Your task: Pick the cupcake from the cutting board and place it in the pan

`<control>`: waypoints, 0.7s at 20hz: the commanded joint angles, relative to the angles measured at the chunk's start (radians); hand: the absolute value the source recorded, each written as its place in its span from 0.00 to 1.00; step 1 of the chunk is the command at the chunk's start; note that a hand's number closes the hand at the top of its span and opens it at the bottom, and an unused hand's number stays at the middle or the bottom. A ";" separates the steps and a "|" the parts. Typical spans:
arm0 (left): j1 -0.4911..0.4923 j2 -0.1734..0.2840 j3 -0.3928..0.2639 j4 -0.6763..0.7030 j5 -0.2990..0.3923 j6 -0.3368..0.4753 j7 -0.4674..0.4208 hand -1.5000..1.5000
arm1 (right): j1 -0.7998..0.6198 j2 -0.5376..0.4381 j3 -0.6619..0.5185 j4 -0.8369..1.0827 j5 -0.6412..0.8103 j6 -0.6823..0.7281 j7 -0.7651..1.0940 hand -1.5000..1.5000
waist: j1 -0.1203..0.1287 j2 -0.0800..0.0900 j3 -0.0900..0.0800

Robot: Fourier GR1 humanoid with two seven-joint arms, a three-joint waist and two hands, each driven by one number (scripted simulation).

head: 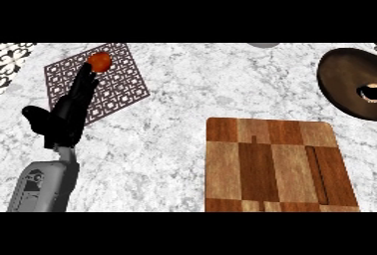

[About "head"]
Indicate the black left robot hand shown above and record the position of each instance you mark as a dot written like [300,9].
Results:
[69,109]

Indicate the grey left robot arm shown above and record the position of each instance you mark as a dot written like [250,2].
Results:
[41,186]

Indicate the wooden cutting board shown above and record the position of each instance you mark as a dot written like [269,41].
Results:
[275,166]

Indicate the dark brown pan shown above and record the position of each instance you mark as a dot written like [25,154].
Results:
[343,79]

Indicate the brown patterned placemat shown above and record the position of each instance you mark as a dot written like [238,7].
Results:
[117,86]

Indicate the orange round fruit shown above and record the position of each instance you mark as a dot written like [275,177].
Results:
[100,61]

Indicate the black white patterned tile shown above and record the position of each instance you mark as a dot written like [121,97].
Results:
[9,63]

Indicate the grey round object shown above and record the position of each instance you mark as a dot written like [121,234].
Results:
[263,45]

